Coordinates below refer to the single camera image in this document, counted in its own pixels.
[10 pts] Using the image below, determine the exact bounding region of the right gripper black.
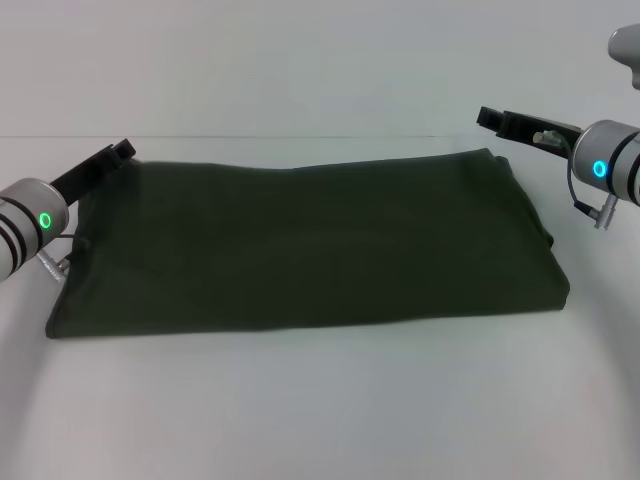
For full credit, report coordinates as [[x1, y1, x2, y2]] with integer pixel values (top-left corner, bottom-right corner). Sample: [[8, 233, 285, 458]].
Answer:
[[476, 105, 584, 162]]

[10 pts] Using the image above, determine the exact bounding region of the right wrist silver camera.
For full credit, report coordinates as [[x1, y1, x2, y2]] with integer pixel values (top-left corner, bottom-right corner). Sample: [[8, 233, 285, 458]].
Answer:
[[607, 24, 640, 91]]

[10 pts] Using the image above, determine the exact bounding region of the dark green t-shirt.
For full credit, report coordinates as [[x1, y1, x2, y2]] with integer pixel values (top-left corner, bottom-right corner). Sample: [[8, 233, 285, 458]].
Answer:
[[44, 148, 571, 341]]

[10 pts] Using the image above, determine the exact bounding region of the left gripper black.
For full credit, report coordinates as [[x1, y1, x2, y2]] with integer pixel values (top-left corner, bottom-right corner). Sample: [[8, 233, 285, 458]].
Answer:
[[49, 139, 138, 207]]

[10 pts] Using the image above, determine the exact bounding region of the right wrist silver connector stub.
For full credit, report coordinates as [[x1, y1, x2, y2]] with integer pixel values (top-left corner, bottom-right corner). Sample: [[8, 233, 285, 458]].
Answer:
[[533, 128, 564, 148]]

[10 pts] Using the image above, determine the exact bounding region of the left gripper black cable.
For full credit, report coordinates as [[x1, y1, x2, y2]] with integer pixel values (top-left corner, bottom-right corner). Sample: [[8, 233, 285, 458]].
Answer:
[[37, 232, 92, 282]]

